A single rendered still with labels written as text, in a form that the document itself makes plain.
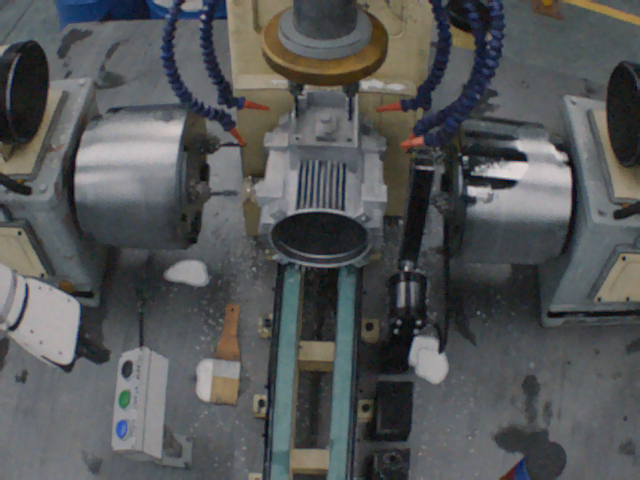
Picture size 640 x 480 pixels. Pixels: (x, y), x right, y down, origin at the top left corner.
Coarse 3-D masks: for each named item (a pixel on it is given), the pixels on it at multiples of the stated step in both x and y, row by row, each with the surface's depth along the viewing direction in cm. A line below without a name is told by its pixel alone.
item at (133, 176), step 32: (96, 128) 113; (128, 128) 111; (160, 128) 111; (192, 128) 115; (96, 160) 109; (128, 160) 109; (160, 160) 109; (192, 160) 116; (96, 192) 110; (128, 192) 109; (160, 192) 109; (192, 192) 115; (96, 224) 113; (128, 224) 112; (160, 224) 112; (192, 224) 120
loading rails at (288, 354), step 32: (288, 288) 124; (352, 288) 124; (288, 320) 120; (352, 320) 120; (288, 352) 117; (320, 352) 125; (352, 352) 117; (288, 384) 114; (352, 384) 118; (256, 416) 123; (288, 416) 111; (352, 416) 110; (288, 448) 108; (352, 448) 107
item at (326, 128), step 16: (304, 96) 116; (320, 96) 118; (336, 96) 118; (320, 112) 118; (336, 112) 118; (352, 112) 118; (304, 128) 116; (320, 128) 115; (336, 128) 115; (352, 128) 116; (304, 144) 111; (320, 144) 111; (336, 144) 111; (352, 144) 111; (288, 160) 115; (304, 160) 114; (320, 160) 114; (336, 160) 113; (352, 160) 113
